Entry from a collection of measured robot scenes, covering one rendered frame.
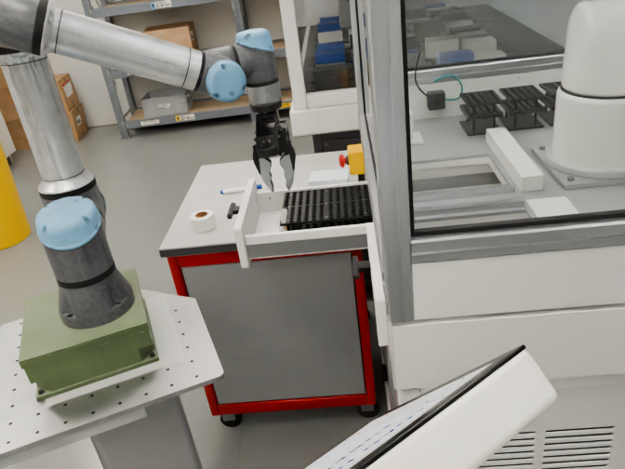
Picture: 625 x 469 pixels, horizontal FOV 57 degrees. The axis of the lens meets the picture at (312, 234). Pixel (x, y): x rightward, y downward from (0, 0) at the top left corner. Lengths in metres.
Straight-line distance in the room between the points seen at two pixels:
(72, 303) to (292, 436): 1.06
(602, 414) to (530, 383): 0.69
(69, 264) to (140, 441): 0.45
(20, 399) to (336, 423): 1.11
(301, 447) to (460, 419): 1.59
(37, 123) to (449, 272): 0.83
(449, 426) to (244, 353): 1.46
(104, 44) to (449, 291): 0.71
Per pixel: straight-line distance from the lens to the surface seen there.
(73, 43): 1.10
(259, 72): 1.27
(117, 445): 1.41
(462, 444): 0.45
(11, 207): 3.89
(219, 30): 5.56
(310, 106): 2.17
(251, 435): 2.10
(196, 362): 1.22
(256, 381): 1.94
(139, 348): 1.24
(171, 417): 1.38
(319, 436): 2.05
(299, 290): 1.70
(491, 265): 0.90
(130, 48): 1.10
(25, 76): 1.24
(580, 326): 1.01
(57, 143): 1.27
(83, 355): 1.23
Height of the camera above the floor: 1.52
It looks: 29 degrees down
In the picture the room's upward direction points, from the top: 8 degrees counter-clockwise
